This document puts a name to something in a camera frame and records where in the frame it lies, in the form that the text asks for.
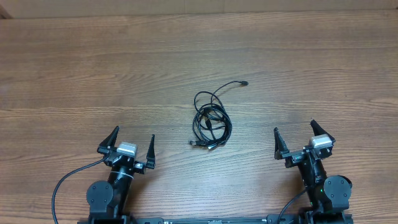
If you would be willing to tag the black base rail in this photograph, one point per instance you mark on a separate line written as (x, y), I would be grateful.
(270, 219)

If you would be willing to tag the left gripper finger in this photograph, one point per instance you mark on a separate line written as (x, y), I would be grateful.
(111, 139)
(150, 164)

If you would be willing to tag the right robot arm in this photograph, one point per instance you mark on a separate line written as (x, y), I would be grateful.
(328, 195)

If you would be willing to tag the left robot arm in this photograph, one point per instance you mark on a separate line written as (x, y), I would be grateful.
(107, 198)

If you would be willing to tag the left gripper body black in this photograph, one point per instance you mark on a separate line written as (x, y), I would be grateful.
(137, 167)

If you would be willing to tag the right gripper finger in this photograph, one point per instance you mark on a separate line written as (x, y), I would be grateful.
(318, 130)
(280, 145)

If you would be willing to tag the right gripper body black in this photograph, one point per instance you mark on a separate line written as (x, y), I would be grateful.
(295, 157)

